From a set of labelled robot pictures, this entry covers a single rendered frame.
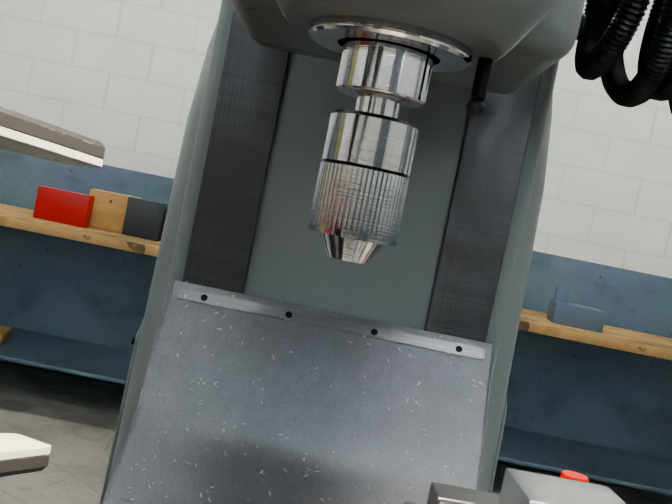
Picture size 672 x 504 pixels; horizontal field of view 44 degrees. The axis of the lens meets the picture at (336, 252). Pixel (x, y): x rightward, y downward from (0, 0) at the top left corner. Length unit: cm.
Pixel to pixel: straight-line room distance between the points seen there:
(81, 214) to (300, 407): 353
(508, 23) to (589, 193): 443
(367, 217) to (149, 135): 439
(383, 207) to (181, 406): 42
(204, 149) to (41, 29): 424
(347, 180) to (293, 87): 41
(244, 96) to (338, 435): 33
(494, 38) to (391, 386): 45
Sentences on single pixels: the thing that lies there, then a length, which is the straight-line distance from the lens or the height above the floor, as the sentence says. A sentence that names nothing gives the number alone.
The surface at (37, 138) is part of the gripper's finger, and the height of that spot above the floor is 122.
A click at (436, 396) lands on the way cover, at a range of 80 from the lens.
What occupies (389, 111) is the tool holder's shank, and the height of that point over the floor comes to 127.
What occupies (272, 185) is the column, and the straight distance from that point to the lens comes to 81.
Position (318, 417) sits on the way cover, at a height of 103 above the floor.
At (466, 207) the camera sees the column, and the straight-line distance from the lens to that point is 81.
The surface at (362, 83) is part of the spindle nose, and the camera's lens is 42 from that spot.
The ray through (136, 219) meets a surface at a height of 97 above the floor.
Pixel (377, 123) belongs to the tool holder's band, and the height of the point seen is 126.
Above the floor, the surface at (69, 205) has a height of 97.
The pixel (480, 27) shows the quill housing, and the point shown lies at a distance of 39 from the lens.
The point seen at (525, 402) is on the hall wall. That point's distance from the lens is 485.
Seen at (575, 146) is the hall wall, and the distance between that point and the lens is 481.
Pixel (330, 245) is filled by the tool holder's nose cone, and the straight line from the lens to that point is 43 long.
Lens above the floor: 122
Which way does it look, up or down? 3 degrees down
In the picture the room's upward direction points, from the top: 11 degrees clockwise
